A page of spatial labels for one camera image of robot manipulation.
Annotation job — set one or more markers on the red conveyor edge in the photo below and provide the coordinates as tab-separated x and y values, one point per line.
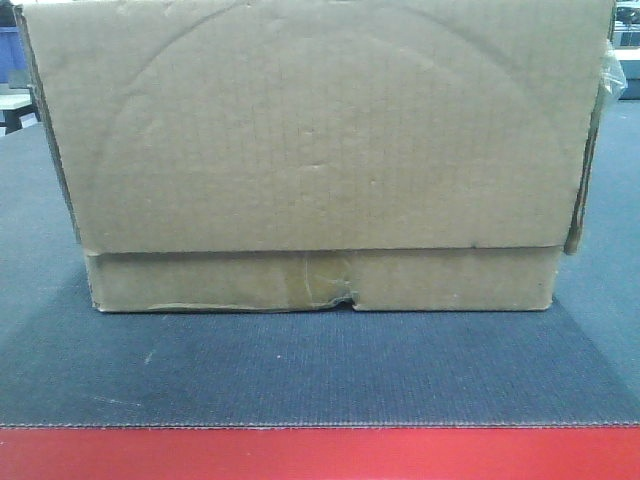
447	453

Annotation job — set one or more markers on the brown cardboard carton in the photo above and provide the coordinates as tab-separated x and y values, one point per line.
299	155

